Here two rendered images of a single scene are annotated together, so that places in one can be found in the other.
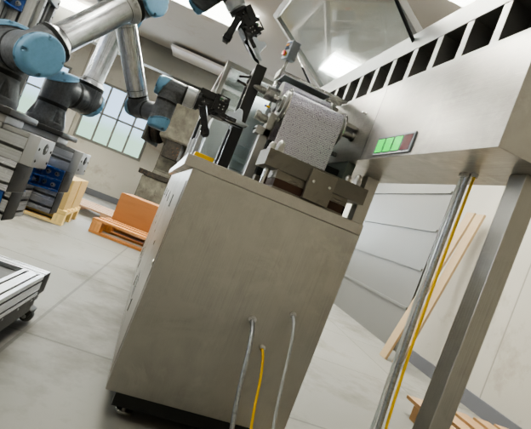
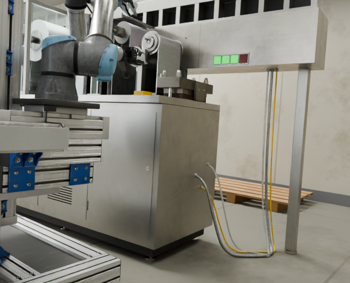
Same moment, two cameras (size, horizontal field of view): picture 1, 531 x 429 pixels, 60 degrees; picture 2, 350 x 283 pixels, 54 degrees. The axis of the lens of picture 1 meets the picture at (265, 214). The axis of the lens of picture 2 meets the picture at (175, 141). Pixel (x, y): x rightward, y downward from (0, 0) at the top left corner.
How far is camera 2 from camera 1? 139 cm
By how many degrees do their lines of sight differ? 42
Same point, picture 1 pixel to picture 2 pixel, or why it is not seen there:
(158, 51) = not seen: outside the picture
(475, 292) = (300, 122)
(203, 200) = (169, 121)
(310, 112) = (167, 45)
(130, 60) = (82, 36)
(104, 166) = not seen: outside the picture
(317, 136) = (173, 59)
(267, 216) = (192, 117)
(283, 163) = (185, 83)
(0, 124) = (84, 117)
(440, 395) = (299, 167)
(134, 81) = not seen: hidden behind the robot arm
